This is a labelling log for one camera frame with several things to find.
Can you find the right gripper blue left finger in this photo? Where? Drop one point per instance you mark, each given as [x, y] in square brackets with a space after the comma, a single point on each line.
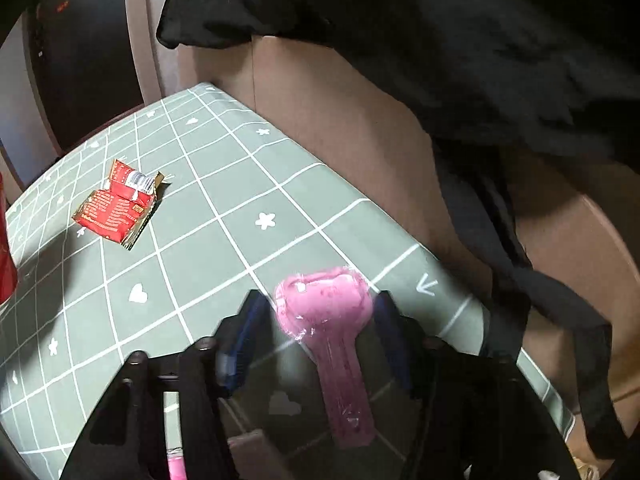
[209, 370]

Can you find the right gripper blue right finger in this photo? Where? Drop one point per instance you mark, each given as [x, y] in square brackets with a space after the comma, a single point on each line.
[423, 367]

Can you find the pink heart lollipop wrapper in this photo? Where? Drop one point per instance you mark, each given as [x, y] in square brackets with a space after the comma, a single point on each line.
[326, 312]

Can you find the red snack wrapper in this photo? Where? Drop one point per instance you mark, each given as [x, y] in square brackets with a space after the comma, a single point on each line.
[120, 209]

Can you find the red paper cup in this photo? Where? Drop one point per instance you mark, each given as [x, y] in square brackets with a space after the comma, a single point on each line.
[8, 272]

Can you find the trash bin with yellow bag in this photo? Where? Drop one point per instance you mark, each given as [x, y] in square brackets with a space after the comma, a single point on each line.
[586, 470]

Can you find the green grid table mat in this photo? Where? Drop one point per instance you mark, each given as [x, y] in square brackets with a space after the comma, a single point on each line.
[243, 206]

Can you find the black refrigerator with magnets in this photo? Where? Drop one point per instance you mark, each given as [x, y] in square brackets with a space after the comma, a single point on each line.
[83, 65]

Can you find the black bag with straps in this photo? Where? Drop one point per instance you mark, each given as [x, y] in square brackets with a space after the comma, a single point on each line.
[487, 80]

